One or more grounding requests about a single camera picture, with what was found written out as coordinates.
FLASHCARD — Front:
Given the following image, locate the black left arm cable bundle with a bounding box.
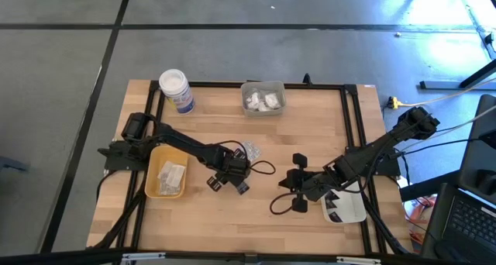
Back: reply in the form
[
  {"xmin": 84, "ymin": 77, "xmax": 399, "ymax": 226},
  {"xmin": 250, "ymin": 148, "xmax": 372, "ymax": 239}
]
[{"xmin": 92, "ymin": 171, "xmax": 150, "ymax": 251}]

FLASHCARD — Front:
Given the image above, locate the black crossbar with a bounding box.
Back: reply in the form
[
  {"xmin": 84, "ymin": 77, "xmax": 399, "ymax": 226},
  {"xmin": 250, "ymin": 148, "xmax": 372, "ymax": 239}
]
[{"xmin": 0, "ymin": 246, "xmax": 496, "ymax": 265}]

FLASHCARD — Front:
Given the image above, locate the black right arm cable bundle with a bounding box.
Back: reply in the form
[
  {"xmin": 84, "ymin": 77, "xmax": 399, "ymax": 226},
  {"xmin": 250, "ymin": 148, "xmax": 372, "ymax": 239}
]
[{"xmin": 360, "ymin": 187, "xmax": 414, "ymax": 256}]

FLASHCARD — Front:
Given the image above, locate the black monitor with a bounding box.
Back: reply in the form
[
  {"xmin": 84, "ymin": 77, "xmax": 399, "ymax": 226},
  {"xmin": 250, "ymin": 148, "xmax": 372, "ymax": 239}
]
[{"xmin": 456, "ymin": 93, "xmax": 496, "ymax": 206}]

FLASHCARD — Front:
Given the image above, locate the white disinfecting wipes canister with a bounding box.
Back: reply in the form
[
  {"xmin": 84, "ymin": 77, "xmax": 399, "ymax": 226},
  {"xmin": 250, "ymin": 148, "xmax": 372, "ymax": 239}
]
[{"xmin": 158, "ymin": 68, "xmax": 196, "ymax": 115}]

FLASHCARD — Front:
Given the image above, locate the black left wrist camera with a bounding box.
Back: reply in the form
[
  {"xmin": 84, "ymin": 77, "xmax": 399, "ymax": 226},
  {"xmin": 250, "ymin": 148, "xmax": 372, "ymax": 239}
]
[{"xmin": 219, "ymin": 150, "xmax": 237, "ymax": 169}]

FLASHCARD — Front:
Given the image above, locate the black aluminium table frame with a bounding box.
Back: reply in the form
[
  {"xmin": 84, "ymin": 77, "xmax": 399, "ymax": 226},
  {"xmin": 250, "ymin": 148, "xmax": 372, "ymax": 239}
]
[{"xmin": 87, "ymin": 80, "xmax": 412, "ymax": 258}]

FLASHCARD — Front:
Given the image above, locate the yellow plastic bin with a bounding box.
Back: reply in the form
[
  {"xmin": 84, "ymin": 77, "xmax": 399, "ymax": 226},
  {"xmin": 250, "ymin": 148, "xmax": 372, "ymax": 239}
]
[{"xmin": 144, "ymin": 145, "xmax": 189, "ymax": 200}]

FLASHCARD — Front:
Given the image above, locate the blue-grey floor object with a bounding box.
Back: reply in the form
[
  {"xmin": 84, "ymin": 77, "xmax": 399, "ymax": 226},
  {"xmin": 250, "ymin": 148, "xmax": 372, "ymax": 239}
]
[{"xmin": 0, "ymin": 155, "xmax": 31, "ymax": 173}]

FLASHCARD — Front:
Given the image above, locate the yellow extension cord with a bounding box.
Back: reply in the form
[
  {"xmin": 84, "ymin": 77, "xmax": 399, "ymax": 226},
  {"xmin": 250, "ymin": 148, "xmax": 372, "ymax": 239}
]
[{"xmin": 387, "ymin": 77, "xmax": 496, "ymax": 111}]

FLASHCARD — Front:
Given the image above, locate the black table leg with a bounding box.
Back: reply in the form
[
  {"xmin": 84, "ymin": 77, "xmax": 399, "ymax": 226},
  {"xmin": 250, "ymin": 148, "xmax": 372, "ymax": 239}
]
[{"xmin": 459, "ymin": 58, "xmax": 496, "ymax": 89}]

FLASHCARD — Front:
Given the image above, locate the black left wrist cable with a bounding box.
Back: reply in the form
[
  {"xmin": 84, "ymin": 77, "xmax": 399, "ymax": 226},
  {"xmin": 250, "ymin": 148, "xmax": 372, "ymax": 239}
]
[{"xmin": 215, "ymin": 139, "xmax": 277, "ymax": 176}]

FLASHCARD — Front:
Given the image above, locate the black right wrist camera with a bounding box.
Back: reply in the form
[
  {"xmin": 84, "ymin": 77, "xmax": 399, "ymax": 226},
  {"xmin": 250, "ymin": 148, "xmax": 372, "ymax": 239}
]
[{"xmin": 305, "ymin": 170, "xmax": 325, "ymax": 192}]

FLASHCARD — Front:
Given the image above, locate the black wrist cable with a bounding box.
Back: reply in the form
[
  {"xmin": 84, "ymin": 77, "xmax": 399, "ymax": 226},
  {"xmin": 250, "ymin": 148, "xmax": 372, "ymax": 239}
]
[
  {"xmin": 269, "ymin": 191, "xmax": 299, "ymax": 216},
  {"xmin": 215, "ymin": 139, "xmax": 277, "ymax": 176}
]

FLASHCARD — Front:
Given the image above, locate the thin black cable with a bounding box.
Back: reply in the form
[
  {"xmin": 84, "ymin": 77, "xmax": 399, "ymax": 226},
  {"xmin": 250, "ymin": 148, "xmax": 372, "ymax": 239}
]
[{"xmin": 389, "ymin": 137, "xmax": 496, "ymax": 160}]

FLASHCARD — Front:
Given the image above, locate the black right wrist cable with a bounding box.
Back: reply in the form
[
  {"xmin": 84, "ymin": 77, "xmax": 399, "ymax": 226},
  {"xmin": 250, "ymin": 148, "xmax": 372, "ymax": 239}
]
[{"xmin": 269, "ymin": 191, "xmax": 299, "ymax": 216}]

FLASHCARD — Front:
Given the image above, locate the black laptop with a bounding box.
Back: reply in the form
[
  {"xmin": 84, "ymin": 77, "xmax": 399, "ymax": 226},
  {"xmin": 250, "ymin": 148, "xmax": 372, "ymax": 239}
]
[{"xmin": 420, "ymin": 182, "xmax": 496, "ymax": 265}]

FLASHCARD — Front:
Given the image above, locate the silver bracket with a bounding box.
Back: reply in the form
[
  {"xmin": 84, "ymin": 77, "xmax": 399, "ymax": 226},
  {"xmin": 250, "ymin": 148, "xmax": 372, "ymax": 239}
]
[
  {"xmin": 336, "ymin": 256, "xmax": 382, "ymax": 265},
  {"xmin": 121, "ymin": 252, "xmax": 167, "ymax": 263}
]

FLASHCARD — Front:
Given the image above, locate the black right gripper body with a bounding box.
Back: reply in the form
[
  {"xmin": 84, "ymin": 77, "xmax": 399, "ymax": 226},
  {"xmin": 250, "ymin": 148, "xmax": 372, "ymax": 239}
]
[{"xmin": 291, "ymin": 153, "xmax": 330, "ymax": 214}]

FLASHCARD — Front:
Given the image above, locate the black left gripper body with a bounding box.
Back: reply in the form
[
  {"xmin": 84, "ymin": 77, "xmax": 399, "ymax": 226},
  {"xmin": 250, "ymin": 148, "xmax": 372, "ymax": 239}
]
[{"xmin": 207, "ymin": 146, "xmax": 252, "ymax": 191}]

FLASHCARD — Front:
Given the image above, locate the black stand beam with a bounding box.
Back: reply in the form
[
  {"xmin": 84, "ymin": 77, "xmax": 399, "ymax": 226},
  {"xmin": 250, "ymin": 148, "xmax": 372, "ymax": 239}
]
[{"xmin": 398, "ymin": 169, "xmax": 463, "ymax": 202}]

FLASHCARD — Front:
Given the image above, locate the grey metal table foot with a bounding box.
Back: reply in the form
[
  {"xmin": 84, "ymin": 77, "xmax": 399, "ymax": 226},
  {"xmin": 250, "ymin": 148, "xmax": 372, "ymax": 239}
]
[{"xmin": 419, "ymin": 80, "xmax": 468, "ymax": 91}]

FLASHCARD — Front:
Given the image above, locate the grey plastic bin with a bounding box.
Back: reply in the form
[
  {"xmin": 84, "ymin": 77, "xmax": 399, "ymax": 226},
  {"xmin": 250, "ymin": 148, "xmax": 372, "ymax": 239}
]
[{"xmin": 239, "ymin": 81, "xmax": 287, "ymax": 118}]

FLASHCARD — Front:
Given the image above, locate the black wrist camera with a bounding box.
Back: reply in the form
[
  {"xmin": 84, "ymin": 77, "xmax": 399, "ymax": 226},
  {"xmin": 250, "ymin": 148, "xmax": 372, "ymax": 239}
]
[
  {"xmin": 219, "ymin": 150, "xmax": 237, "ymax": 169},
  {"xmin": 305, "ymin": 170, "xmax": 325, "ymax": 192}
]

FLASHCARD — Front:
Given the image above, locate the light grey cable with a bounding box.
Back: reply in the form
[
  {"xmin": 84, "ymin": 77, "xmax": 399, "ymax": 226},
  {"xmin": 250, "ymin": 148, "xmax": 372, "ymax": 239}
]
[{"xmin": 437, "ymin": 105, "xmax": 496, "ymax": 136}]

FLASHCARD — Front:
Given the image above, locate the white plastic bin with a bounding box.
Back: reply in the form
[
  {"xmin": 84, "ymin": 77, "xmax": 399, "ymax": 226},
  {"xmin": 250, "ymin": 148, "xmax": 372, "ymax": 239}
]
[{"xmin": 320, "ymin": 179, "xmax": 368, "ymax": 224}]

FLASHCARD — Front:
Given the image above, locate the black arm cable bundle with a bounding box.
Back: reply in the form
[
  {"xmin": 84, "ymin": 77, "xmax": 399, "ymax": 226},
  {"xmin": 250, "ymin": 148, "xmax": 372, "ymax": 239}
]
[
  {"xmin": 92, "ymin": 171, "xmax": 150, "ymax": 251},
  {"xmin": 360, "ymin": 187, "xmax": 414, "ymax": 256}
]

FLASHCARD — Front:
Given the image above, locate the clear bag of cotton swabs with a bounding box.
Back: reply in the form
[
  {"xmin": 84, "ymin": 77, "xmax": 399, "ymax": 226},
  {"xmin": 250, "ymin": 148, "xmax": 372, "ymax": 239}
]
[{"xmin": 246, "ymin": 91, "xmax": 261, "ymax": 111}]

